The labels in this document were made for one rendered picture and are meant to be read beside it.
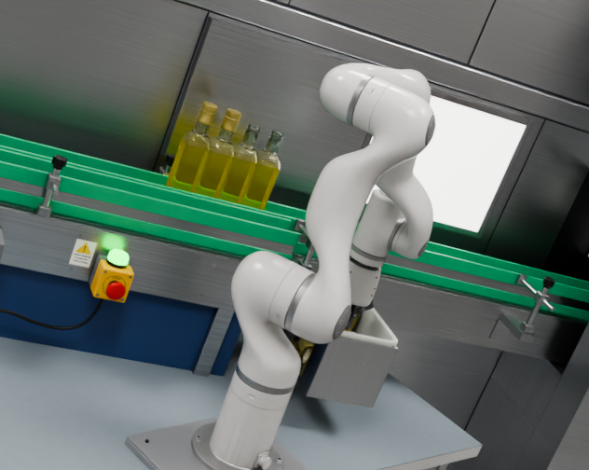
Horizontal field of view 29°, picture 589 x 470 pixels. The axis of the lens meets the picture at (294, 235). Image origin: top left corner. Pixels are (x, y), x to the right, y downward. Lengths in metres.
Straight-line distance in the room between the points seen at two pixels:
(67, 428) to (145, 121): 0.77
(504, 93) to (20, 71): 1.19
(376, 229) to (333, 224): 0.39
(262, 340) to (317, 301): 0.15
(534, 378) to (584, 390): 0.21
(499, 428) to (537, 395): 0.18
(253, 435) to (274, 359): 0.16
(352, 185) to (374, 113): 0.14
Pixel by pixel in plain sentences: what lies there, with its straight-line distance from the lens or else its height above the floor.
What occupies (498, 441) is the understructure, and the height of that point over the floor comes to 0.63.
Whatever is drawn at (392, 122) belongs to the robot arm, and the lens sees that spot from 2.05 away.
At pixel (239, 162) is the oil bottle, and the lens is 2.55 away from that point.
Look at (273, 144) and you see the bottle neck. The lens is 2.57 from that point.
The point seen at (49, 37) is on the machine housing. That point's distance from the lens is 2.57.
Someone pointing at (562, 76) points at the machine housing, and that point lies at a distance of 3.02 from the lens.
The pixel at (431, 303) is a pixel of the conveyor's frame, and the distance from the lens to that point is 2.85.
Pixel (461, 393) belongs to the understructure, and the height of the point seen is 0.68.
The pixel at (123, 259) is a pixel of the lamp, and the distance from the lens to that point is 2.38.
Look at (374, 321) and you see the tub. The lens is 2.62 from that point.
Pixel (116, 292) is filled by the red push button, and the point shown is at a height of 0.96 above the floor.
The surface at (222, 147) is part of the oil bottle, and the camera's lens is 2.53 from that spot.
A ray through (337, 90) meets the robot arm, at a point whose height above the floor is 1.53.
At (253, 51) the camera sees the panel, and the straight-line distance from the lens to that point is 2.63.
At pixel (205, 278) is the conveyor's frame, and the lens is 2.50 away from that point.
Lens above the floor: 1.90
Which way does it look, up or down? 18 degrees down
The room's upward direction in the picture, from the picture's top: 22 degrees clockwise
